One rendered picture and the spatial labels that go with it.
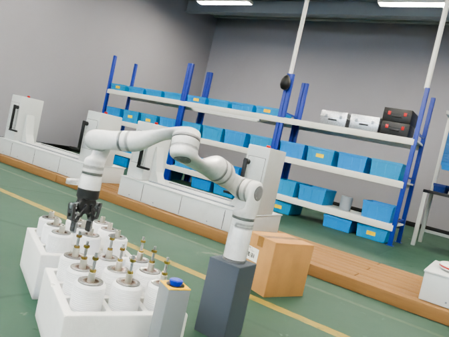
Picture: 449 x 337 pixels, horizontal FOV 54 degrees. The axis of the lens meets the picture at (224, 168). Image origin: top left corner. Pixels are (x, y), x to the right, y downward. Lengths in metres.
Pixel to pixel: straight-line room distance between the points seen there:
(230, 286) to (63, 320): 0.65
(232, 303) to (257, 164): 1.87
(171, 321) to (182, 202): 2.49
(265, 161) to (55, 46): 5.93
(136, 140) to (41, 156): 3.77
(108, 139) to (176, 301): 0.57
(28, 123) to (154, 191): 2.34
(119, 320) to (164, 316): 0.17
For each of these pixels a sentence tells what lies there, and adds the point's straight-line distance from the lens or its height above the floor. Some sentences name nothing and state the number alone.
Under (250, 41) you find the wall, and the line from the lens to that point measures 11.36.
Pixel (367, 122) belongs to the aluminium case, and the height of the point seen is 1.44.
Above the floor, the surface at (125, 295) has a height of 0.23.
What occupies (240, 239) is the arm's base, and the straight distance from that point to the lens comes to 1.71.
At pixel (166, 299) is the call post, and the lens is 1.28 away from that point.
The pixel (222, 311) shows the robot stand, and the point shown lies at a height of 0.12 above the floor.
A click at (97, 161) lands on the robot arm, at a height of 0.59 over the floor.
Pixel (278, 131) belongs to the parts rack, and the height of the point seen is 1.11.
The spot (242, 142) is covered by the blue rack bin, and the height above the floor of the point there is 0.86.
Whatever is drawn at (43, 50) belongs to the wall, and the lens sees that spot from 8.52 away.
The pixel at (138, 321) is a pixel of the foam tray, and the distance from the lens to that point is 1.43.
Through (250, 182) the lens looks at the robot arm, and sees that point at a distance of 1.70.
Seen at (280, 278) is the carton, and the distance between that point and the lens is 2.45.
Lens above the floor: 0.73
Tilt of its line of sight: 3 degrees down
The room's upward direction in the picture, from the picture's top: 13 degrees clockwise
